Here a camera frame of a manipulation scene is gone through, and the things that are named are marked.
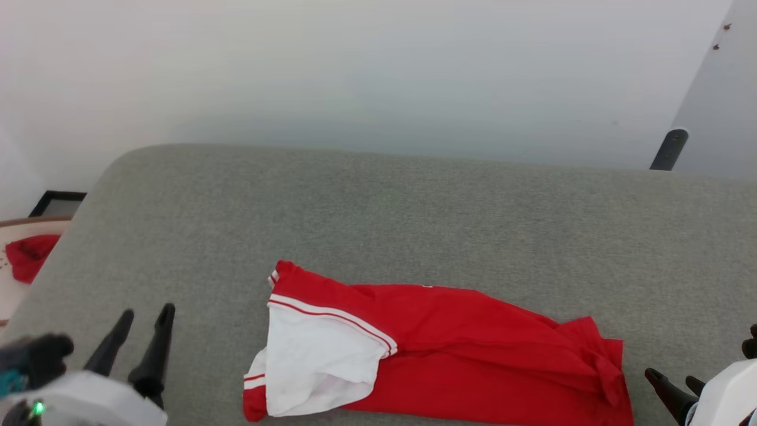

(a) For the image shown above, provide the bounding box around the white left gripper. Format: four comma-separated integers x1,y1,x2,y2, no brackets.
0,303,176,426

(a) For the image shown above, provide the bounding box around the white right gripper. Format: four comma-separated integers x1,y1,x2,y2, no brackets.
644,359,757,426

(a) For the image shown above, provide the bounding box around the red and white jersey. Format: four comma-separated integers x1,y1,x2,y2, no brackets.
242,260,635,426

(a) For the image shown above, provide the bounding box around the white basket with brown rim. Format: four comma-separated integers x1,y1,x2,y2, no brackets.
0,217,73,327

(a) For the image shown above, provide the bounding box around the red cloth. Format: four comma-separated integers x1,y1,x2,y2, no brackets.
5,234,62,285

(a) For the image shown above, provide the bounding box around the grey fabric sofa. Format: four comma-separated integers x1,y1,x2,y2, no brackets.
0,144,757,426

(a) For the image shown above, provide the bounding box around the black picture frame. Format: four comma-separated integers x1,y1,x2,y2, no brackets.
28,190,88,219

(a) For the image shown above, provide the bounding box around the dark grey post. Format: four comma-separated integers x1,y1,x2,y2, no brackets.
649,128,690,172

